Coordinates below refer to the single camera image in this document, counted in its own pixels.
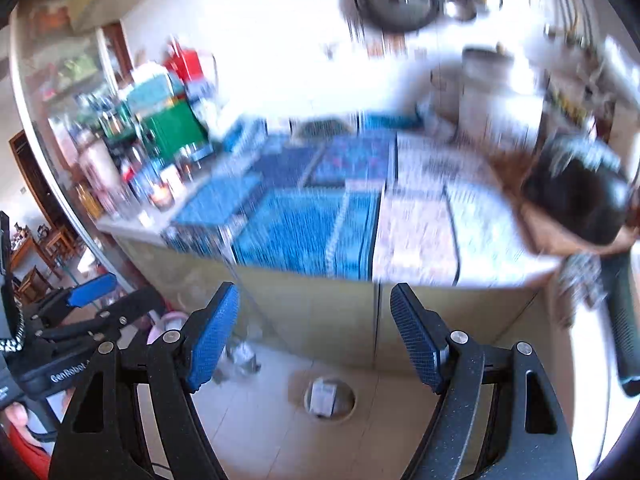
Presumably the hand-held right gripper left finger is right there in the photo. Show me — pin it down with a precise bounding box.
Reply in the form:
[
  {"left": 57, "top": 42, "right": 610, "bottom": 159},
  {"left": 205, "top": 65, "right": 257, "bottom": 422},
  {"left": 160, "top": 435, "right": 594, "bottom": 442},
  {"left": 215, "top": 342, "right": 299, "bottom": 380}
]
[{"left": 47, "top": 282, "right": 241, "bottom": 480}]

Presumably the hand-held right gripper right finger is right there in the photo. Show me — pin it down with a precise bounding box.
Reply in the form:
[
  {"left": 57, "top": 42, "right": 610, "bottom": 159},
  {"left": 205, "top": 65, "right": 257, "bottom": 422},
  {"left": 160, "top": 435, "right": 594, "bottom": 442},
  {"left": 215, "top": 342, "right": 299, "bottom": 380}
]
[{"left": 390, "top": 283, "right": 581, "bottom": 480}]

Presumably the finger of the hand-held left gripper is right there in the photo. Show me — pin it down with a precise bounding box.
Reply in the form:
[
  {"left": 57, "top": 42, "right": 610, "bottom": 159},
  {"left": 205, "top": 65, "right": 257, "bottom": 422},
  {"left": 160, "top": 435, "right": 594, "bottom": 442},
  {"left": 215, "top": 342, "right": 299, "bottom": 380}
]
[
  {"left": 36, "top": 273, "right": 119, "bottom": 322},
  {"left": 41, "top": 287, "right": 166, "bottom": 347}
]

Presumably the person's left forearm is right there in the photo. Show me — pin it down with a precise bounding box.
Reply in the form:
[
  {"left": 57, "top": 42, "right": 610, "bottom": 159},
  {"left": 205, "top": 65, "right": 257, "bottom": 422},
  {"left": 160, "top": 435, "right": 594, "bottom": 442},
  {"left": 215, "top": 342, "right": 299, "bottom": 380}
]
[{"left": 0, "top": 430, "right": 52, "bottom": 479}]

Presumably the person's left hand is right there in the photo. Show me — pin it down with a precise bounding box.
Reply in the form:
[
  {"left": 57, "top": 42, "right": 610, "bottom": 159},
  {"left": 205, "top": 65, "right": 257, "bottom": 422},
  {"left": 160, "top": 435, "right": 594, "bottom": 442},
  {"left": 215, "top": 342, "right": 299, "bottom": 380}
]
[{"left": 2, "top": 389, "right": 76, "bottom": 444}]

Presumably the crumpled plastic floor bag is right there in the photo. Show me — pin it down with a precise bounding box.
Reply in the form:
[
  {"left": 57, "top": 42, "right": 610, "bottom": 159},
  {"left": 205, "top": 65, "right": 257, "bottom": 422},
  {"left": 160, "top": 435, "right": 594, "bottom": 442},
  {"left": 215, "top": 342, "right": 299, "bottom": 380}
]
[{"left": 227, "top": 340, "right": 262, "bottom": 377}]

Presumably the pink plastic stool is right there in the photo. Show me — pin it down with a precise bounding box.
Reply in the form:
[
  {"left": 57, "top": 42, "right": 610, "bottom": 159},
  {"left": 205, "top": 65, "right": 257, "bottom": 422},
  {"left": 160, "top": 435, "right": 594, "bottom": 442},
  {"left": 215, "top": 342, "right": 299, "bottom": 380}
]
[{"left": 147, "top": 310, "right": 187, "bottom": 347}]

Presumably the wooden chair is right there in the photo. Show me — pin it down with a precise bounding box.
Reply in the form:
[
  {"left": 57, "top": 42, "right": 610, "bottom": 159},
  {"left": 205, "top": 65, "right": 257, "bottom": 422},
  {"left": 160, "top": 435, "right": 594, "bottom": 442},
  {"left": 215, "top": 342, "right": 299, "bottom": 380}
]
[{"left": 10, "top": 230, "right": 77, "bottom": 307}]

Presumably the floral tall canister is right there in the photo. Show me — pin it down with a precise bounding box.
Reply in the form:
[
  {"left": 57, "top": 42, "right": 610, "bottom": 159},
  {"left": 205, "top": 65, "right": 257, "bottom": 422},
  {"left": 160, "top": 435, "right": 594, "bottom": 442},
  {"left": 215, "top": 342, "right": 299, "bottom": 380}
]
[{"left": 80, "top": 142, "right": 121, "bottom": 217}]

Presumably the lit glass candle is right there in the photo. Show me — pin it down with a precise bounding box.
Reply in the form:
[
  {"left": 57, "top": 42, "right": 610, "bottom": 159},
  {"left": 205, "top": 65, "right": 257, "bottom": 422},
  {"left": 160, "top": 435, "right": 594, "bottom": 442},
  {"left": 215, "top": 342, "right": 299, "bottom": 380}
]
[{"left": 150, "top": 182, "right": 177, "bottom": 211}]

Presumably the blue patterned tablecloth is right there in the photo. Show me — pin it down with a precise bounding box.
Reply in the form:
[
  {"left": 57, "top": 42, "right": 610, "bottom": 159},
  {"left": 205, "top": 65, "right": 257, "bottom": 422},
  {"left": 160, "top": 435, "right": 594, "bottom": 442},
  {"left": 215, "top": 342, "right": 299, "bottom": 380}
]
[{"left": 162, "top": 120, "right": 506, "bottom": 286}]

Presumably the wooden cutting board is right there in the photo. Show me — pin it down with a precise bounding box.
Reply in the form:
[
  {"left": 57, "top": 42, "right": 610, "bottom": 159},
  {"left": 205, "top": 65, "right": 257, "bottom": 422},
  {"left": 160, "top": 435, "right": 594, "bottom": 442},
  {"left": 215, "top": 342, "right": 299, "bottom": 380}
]
[{"left": 487, "top": 155, "right": 640, "bottom": 257}]

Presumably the grey dishcloth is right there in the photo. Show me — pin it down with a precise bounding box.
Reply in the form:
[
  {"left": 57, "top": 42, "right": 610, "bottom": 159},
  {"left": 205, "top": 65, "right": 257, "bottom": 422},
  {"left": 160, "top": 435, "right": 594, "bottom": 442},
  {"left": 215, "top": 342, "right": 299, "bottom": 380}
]
[{"left": 557, "top": 252, "right": 609, "bottom": 312}]

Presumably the glass sliding door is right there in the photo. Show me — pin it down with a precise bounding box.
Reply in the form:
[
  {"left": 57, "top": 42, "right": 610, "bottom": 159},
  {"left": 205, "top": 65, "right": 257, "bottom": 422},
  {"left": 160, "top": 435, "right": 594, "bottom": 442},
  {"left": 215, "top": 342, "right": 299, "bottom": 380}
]
[{"left": 10, "top": 0, "right": 137, "bottom": 272}]

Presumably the green box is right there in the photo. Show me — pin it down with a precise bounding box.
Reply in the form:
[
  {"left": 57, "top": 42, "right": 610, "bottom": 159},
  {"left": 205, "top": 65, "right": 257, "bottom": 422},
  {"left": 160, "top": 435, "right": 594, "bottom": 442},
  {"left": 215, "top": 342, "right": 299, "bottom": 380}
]
[{"left": 140, "top": 102, "right": 210, "bottom": 153}]

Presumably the teal tissue box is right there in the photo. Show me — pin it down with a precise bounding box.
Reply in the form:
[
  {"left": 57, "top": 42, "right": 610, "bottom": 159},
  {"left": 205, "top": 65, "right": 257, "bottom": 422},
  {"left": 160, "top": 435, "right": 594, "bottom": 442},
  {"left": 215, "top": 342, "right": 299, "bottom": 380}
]
[{"left": 127, "top": 74, "right": 183, "bottom": 111}]

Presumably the black cooking pot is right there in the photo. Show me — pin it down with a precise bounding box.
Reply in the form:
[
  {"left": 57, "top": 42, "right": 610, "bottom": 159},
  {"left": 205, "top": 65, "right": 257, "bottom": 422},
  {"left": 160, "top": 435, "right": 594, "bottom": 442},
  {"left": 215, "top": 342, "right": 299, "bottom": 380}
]
[{"left": 520, "top": 135, "right": 634, "bottom": 247}]

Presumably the red box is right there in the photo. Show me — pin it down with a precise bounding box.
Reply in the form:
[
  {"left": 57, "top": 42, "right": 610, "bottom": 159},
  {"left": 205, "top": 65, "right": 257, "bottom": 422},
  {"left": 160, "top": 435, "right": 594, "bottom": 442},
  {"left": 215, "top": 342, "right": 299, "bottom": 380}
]
[{"left": 165, "top": 50, "right": 213, "bottom": 86}]

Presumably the white rice cooker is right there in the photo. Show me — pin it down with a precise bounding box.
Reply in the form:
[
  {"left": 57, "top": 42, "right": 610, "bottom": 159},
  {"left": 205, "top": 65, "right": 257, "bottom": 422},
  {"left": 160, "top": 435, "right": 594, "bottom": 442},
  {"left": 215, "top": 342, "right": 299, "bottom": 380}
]
[{"left": 457, "top": 47, "right": 546, "bottom": 137}]

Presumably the black frying pan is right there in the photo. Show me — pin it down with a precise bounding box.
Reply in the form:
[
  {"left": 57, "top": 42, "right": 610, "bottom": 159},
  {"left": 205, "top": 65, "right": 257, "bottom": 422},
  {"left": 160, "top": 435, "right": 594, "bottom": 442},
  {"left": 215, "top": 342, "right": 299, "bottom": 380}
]
[{"left": 352, "top": 0, "right": 442, "bottom": 32}]

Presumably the black white braided cable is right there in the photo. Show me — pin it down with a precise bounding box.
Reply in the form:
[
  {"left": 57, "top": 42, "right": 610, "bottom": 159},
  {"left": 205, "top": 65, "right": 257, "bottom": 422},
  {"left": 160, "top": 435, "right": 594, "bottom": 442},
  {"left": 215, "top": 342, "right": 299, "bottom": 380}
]
[{"left": 0, "top": 300, "right": 27, "bottom": 357}]

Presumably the dark textured handle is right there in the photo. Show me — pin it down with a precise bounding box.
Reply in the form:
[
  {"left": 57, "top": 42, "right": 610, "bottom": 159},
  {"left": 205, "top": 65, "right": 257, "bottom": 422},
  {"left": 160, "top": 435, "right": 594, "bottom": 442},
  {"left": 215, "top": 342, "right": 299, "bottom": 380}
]
[{"left": 600, "top": 252, "right": 640, "bottom": 397}]

